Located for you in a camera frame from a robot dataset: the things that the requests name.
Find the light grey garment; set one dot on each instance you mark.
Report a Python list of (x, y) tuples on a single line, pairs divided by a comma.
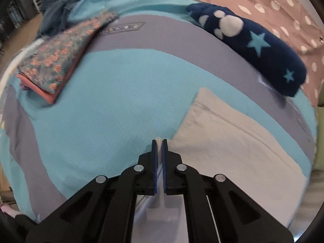
[(227, 144)]

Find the blue denim cloth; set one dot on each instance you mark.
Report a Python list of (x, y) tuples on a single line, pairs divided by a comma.
[(63, 2)]

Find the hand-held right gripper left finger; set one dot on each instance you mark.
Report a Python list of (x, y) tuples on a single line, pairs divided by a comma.
[(155, 167)]

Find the folded floral garment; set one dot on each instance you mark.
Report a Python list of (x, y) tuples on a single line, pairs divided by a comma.
[(58, 55)]

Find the blue and grey blanket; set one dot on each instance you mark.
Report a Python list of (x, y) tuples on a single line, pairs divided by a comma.
[(114, 93)]

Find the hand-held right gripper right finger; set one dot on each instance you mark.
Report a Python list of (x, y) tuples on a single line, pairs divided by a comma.
[(165, 167)]

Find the folded pink garment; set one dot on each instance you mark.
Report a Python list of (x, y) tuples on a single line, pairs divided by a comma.
[(48, 95)]

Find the pink polka dot sheet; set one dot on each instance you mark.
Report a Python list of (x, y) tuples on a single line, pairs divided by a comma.
[(278, 15)]

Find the navy star-printed garment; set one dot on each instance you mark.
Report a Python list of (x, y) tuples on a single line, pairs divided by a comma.
[(265, 55)]

